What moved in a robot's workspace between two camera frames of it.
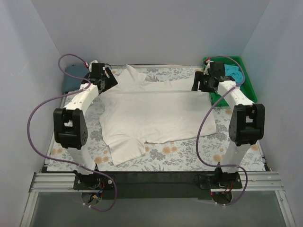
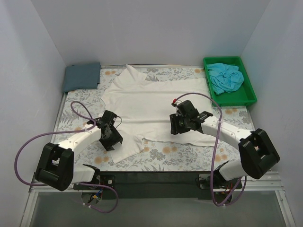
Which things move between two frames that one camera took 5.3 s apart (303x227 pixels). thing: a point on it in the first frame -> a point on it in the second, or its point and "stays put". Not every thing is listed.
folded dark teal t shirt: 70,83 stays put
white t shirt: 137,110 stays put
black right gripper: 202,82 -> 179,123
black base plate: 152,186 stays put
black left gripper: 106,79 -> 111,138
